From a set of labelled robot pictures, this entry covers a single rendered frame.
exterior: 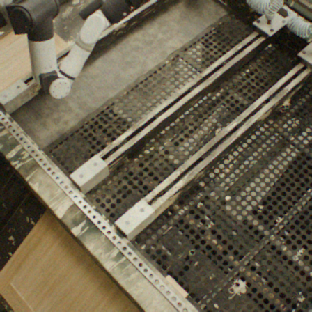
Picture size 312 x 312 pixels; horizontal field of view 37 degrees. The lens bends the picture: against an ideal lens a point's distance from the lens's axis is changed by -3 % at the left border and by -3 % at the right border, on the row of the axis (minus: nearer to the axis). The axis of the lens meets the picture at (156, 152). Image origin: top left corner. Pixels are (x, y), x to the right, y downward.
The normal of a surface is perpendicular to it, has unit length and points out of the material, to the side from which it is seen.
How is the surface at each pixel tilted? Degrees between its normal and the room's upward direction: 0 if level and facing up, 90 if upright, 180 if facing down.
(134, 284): 59
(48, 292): 90
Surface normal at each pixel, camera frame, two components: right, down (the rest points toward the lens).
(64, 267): -0.39, -0.13
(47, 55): 0.51, 0.55
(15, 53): -0.02, -0.50
